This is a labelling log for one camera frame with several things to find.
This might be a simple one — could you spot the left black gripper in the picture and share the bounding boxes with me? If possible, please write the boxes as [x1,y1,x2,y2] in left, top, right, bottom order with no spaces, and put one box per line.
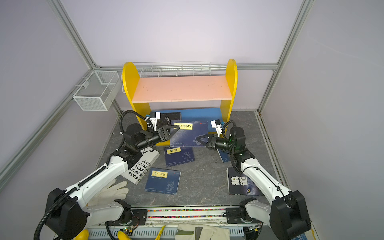
[136,126,180,151]

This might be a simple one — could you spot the yellow round object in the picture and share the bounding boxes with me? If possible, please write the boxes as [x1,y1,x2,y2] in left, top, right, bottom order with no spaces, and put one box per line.
[74,229,90,240]

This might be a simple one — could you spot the black book yellow title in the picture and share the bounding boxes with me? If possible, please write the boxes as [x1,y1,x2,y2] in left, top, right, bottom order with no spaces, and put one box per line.
[150,112,181,129]

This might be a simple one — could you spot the dark book white characters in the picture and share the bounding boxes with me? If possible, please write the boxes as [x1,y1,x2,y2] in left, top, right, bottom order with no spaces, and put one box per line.
[227,168,263,196]

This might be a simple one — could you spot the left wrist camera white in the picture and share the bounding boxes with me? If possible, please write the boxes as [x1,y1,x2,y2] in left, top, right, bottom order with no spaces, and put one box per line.
[146,115,160,132]

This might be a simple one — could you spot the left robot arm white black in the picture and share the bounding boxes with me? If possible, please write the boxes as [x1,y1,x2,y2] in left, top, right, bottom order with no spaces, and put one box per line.
[33,111,180,240]

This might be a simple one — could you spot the white work glove left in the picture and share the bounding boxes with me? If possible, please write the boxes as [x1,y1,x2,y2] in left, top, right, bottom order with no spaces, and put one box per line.
[87,179,129,207]

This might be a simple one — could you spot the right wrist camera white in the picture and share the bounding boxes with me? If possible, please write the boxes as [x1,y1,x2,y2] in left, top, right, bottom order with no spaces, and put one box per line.
[211,119,224,136]

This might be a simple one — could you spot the yellow thin tool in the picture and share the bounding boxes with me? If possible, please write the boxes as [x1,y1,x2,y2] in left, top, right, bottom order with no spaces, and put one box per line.
[155,225,166,240]

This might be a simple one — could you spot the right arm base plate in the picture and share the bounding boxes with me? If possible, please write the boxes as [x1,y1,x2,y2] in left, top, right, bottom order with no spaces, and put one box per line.
[223,206,252,224]

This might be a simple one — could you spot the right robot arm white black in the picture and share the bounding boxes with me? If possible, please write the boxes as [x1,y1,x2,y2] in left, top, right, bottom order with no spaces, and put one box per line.
[196,121,312,240]

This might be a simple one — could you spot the white book black lettering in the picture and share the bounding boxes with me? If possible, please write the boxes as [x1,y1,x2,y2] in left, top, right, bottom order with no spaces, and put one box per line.
[121,148,160,185]

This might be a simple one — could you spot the white mesh box basket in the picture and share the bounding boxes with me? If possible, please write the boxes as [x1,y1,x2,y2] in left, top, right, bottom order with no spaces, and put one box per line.
[73,70,122,112]

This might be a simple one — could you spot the blue book dotted circle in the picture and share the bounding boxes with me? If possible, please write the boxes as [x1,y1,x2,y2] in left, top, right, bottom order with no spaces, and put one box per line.
[164,147,195,168]

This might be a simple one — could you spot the white grey glove front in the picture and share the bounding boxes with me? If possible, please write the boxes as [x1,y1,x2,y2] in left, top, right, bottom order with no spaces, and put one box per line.
[175,224,230,240]

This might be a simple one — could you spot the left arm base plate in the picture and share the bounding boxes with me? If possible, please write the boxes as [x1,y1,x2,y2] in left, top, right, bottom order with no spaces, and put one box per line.
[108,209,148,226]

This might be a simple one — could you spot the blue book wide yellow label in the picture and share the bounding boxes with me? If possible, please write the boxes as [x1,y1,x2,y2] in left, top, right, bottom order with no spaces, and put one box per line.
[170,120,208,147]

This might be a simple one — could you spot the white wire basket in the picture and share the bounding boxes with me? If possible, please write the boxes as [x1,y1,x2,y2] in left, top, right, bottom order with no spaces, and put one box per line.
[133,62,213,78]

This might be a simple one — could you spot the yellow shelf with coloured boards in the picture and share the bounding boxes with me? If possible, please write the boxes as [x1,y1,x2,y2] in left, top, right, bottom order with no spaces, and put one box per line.
[122,58,238,147]

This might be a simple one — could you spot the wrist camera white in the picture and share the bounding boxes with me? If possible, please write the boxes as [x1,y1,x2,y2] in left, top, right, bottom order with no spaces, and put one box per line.
[146,115,160,132]
[211,119,224,136]

